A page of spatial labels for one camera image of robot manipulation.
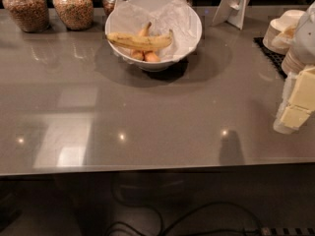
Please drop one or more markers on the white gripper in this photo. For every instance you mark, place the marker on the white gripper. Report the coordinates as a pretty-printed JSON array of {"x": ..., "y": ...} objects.
[{"x": 305, "y": 44}]

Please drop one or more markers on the white sign stand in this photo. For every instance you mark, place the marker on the white sign stand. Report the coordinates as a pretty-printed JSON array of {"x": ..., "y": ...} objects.
[{"x": 232, "y": 12}]

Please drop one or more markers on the white ceramic bowl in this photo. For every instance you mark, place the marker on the white ceramic bowl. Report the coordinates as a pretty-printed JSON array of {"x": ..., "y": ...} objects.
[{"x": 148, "y": 66}]

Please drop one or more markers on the glass jar far left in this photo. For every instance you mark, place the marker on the glass jar far left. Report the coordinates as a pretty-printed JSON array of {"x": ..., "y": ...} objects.
[{"x": 29, "y": 15}]

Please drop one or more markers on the orange fruit right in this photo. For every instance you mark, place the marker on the orange fruit right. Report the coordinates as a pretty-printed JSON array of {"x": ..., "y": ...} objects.
[{"x": 150, "y": 56}]

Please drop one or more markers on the black power strip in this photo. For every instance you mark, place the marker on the black power strip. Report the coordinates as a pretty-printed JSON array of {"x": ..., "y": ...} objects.
[{"x": 267, "y": 231}]

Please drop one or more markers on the yellow banana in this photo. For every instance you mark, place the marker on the yellow banana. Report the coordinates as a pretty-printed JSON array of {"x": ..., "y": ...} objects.
[{"x": 145, "y": 43}]

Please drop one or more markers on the white paper liner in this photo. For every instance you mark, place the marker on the white paper liner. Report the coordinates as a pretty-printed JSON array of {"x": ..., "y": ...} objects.
[{"x": 164, "y": 15}]

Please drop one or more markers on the orange fruit left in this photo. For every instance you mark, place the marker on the orange fruit left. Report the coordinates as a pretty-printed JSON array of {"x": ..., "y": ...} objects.
[{"x": 137, "y": 54}]

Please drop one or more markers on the black rubber mat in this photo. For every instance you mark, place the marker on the black rubber mat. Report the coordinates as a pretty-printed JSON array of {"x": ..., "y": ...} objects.
[{"x": 274, "y": 58}]

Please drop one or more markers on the orange fruit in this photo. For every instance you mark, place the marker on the orange fruit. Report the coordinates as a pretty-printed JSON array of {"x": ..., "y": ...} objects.
[
  {"x": 150, "y": 56},
  {"x": 137, "y": 54}
]

